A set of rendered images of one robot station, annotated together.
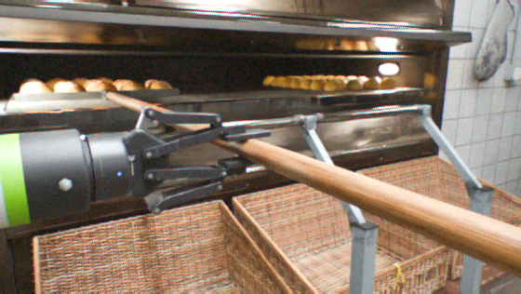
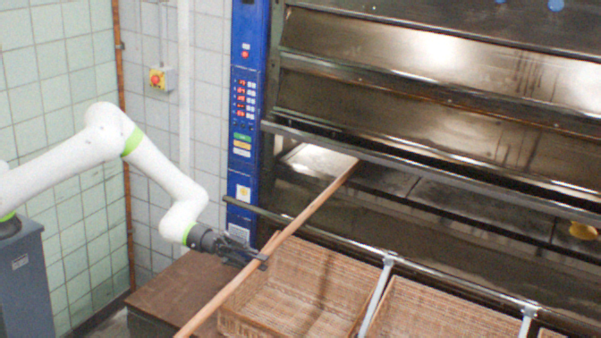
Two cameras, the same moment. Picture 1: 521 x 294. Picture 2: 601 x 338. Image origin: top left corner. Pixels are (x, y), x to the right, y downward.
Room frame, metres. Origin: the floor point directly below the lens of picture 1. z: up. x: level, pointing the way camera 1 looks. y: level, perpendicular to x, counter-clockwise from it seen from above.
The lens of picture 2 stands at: (-0.23, -1.33, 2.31)
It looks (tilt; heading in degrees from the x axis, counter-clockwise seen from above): 27 degrees down; 57
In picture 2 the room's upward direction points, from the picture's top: 5 degrees clockwise
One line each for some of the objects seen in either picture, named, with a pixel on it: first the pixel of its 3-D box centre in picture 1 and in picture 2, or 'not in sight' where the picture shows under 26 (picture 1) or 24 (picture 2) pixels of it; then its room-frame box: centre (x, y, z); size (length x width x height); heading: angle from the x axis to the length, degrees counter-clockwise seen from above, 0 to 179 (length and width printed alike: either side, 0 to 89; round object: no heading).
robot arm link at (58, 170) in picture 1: (58, 172); (201, 238); (0.39, 0.22, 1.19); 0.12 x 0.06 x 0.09; 32
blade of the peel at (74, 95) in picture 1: (97, 91); not in sight; (1.51, 0.65, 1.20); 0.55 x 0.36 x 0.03; 122
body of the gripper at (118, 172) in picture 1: (129, 164); (218, 245); (0.42, 0.15, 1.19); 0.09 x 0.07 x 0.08; 122
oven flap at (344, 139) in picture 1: (286, 140); (461, 258); (1.38, -0.10, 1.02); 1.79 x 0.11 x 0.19; 122
